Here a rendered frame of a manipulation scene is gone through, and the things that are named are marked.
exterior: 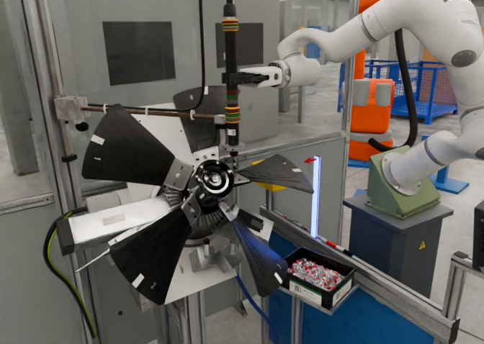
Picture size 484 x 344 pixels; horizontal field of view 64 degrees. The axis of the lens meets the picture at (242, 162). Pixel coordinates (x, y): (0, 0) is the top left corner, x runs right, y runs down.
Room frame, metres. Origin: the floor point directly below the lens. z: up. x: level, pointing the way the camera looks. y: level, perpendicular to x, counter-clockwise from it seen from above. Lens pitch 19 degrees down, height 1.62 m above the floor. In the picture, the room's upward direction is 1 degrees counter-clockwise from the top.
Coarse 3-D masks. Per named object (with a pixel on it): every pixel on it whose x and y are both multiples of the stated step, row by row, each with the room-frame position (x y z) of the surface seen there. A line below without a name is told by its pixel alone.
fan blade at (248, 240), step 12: (240, 228) 0.98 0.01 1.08; (240, 240) 0.94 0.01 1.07; (252, 240) 0.98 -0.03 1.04; (252, 252) 0.94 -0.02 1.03; (264, 252) 0.99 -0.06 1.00; (252, 264) 0.90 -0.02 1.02; (264, 264) 0.94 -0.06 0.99; (264, 276) 0.90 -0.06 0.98; (264, 288) 0.87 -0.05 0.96; (276, 288) 0.90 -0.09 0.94
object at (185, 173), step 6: (174, 162) 1.05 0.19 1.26; (180, 162) 1.05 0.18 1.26; (174, 168) 1.05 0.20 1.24; (180, 168) 1.06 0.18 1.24; (186, 168) 1.06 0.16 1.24; (192, 168) 1.06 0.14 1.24; (168, 174) 1.05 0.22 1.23; (174, 174) 1.06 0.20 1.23; (180, 174) 1.06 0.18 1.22; (186, 174) 1.06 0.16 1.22; (168, 180) 1.05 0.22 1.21; (174, 180) 1.06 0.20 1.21; (180, 180) 1.06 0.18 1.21; (186, 180) 1.06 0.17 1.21; (174, 186) 1.06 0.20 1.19; (180, 186) 1.06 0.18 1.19
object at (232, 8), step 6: (228, 0) 1.11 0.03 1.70; (228, 6) 1.10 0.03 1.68; (234, 6) 1.11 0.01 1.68; (228, 12) 1.10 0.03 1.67; (234, 12) 1.11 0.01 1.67; (228, 126) 1.11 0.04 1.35; (234, 126) 1.10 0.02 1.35; (228, 132) 1.11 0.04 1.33; (234, 132) 1.10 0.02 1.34; (228, 138) 1.11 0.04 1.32; (234, 138) 1.10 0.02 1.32; (228, 144) 1.12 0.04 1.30; (234, 144) 1.10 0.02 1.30; (234, 156) 1.11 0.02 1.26
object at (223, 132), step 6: (216, 120) 1.12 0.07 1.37; (222, 120) 1.12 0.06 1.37; (216, 126) 1.12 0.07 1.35; (222, 126) 1.11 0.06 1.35; (222, 132) 1.12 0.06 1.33; (222, 138) 1.12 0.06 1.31; (222, 144) 1.12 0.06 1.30; (240, 144) 1.12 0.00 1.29; (228, 150) 1.09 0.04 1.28; (234, 150) 1.09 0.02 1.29
